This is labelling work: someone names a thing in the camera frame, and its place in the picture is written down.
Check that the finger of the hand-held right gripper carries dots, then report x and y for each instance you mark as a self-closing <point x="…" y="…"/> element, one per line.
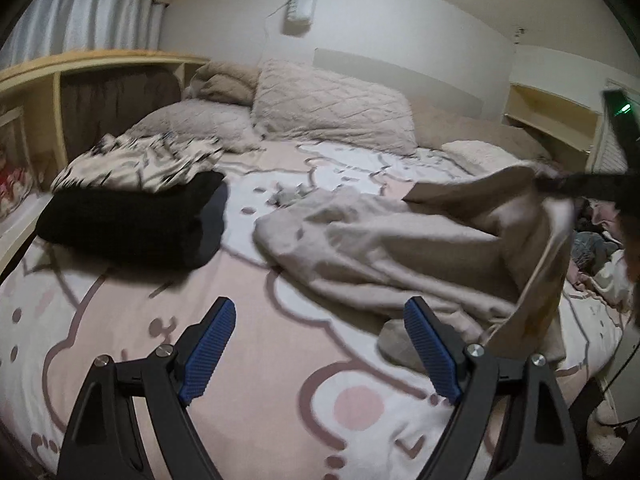
<point x="575" y="185"/>

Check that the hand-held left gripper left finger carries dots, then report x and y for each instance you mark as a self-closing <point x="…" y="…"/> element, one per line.
<point x="210" y="355"/>

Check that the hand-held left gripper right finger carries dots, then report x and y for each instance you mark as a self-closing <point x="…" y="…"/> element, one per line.
<point x="430" y="350"/>

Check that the beige garment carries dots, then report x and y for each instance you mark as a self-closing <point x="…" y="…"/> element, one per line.
<point x="375" y="240"/>

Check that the black folded clothes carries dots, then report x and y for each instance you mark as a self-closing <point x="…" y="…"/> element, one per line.
<point x="125" y="220"/>

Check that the grey knit garment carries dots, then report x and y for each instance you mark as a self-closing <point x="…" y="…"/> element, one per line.
<point x="592" y="252"/>

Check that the pink and white printed blanket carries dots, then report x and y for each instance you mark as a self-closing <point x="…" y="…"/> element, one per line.
<point x="280" y="360"/>

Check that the white garment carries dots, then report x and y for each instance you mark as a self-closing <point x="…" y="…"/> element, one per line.
<point x="612" y="275"/>

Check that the small white fuzzy pillow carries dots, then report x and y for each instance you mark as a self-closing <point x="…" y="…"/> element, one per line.
<point x="475" y="152"/>

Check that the long beige bolster pillow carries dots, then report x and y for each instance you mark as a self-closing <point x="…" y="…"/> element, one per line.
<point x="450" y="130"/>

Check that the black and cream patterned garment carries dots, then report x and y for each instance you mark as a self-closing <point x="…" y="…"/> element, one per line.
<point x="140" y="160"/>

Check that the fuzzy beige pillow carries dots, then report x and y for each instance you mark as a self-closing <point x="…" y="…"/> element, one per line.
<point x="200" y="120"/>

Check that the quilted cream pillow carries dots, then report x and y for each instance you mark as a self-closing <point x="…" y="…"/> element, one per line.
<point x="330" y="105"/>

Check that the red printed object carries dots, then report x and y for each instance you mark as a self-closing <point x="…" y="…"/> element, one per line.
<point x="12" y="180"/>

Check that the folded beige blanket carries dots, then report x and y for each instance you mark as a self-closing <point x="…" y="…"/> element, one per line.
<point x="225" y="82"/>

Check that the light wooden shelf unit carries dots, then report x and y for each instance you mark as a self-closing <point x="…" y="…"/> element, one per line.
<point x="100" y="60"/>

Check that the pale blue curtain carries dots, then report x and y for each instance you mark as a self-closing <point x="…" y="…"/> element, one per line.
<point x="85" y="20"/>

